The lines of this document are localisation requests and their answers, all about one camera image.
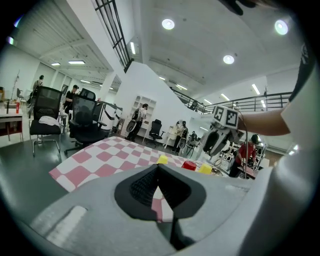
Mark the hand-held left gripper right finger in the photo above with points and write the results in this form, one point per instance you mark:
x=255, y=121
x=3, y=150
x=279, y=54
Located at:
x=212, y=200

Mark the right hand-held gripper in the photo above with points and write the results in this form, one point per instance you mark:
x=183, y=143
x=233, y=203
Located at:
x=225, y=117

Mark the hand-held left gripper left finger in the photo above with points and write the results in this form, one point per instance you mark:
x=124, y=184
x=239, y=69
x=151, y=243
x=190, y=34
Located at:
x=100, y=220

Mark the yellow paper cup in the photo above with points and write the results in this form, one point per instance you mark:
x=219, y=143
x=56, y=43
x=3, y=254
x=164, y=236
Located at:
x=205, y=169
x=163, y=159

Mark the red paper cup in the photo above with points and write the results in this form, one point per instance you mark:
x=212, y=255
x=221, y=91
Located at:
x=188, y=165

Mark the person's right forearm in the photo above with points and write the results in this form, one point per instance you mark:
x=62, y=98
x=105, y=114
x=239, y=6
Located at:
x=265, y=123

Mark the black balcony railing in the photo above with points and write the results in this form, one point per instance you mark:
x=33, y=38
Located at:
x=250, y=103
x=116, y=32

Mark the black swivel chair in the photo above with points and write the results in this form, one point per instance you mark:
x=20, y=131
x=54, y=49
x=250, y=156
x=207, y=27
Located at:
x=156, y=131

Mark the pink checkered tablecloth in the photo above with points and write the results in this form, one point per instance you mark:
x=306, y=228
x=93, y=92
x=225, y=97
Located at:
x=107, y=155

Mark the white shelving unit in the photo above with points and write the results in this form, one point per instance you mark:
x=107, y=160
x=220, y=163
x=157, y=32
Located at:
x=147, y=110

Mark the round ceiling light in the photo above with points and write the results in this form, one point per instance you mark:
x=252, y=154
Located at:
x=281, y=27
x=228, y=59
x=168, y=24

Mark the black office chair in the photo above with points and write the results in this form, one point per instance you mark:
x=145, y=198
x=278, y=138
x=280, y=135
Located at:
x=85, y=117

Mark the white rounded pod machine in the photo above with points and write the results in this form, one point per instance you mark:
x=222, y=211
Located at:
x=110, y=116

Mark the black mesh chair white cloth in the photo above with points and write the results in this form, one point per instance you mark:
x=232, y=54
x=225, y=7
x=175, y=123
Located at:
x=46, y=115

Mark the red bottle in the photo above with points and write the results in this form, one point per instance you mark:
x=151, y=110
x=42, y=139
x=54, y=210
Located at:
x=17, y=106

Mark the black bottle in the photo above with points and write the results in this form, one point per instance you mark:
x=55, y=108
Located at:
x=7, y=107

